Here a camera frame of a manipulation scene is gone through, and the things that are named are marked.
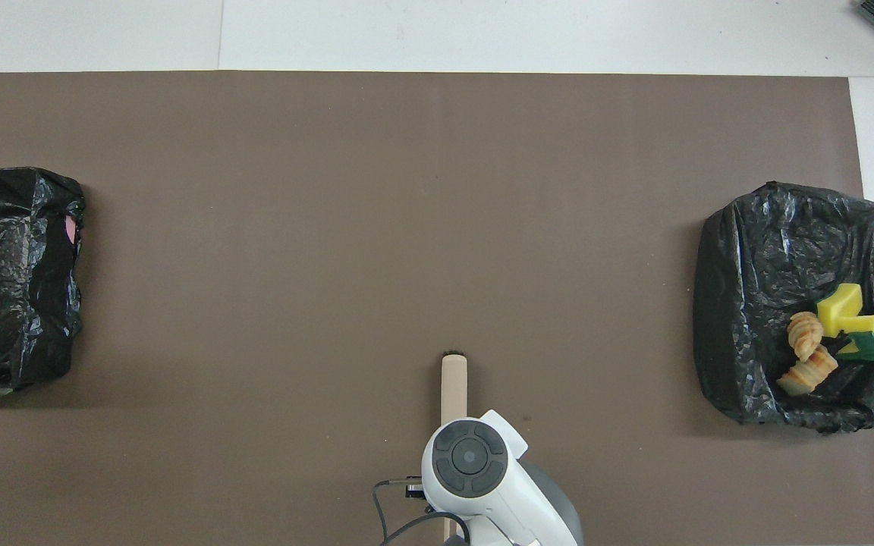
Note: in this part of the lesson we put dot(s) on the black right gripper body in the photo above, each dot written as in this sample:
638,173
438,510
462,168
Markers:
416,488

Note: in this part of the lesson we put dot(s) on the beige brush black bristles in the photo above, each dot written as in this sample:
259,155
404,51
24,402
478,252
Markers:
454,387

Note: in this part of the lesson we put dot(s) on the orange striped croissant piece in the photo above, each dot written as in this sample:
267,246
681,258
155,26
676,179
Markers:
809,373

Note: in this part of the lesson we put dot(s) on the pale flaky pastry piece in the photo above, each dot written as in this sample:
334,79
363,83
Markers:
805,334

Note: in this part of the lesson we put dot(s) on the yellow notched sponge piece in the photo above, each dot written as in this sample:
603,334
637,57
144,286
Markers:
837,309

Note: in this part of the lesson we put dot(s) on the green yellow sponge piece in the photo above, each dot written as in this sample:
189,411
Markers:
873,345

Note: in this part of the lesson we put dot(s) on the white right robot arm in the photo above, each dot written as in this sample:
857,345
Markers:
498,493

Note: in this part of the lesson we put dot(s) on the black bag lined bin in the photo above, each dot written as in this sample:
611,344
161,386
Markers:
771,250

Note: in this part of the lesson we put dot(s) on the black bag bin pink tag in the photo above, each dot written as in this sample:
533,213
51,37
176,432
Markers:
20,303

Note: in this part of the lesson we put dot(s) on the brown table mat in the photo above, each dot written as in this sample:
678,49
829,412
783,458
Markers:
331,227

